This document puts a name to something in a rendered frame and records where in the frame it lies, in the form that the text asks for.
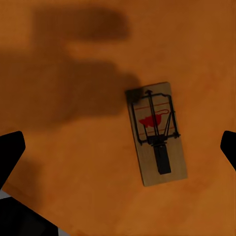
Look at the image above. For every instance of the mousetrap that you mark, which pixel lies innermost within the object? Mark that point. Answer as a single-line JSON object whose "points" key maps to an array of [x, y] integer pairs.
{"points": [[156, 134]]}

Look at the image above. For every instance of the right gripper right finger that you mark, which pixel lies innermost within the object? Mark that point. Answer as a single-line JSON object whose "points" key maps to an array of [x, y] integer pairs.
{"points": [[228, 146]]}

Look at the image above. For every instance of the cabinet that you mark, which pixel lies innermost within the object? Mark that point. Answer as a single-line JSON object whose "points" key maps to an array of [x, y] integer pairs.
{"points": [[64, 68]]}

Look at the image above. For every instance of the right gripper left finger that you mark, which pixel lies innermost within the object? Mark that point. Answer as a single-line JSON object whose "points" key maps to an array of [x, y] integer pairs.
{"points": [[12, 146]]}

